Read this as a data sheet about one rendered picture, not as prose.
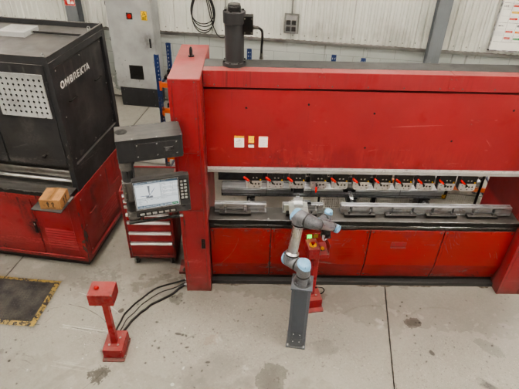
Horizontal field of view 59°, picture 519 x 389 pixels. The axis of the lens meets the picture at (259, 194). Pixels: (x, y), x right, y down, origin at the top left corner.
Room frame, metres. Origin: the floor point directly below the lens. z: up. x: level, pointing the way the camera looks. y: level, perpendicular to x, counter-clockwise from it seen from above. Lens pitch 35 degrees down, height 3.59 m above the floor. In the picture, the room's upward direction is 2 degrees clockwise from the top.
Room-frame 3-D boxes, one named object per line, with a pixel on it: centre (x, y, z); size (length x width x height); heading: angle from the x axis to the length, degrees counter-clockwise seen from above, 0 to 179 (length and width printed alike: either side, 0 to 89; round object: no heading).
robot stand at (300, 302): (2.74, -0.38, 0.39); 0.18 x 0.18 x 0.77; 82
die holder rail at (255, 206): (3.58, 0.18, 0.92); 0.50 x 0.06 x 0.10; 91
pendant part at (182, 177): (3.08, 0.80, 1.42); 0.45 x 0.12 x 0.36; 107
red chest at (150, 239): (3.91, 1.14, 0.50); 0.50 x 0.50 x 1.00; 1
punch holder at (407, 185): (3.62, -1.34, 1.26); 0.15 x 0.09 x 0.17; 91
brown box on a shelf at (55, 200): (3.46, 1.95, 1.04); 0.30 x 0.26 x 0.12; 82
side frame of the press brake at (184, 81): (3.75, 0.61, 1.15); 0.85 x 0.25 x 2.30; 1
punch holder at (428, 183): (3.62, -1.54, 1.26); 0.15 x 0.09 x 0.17; 91
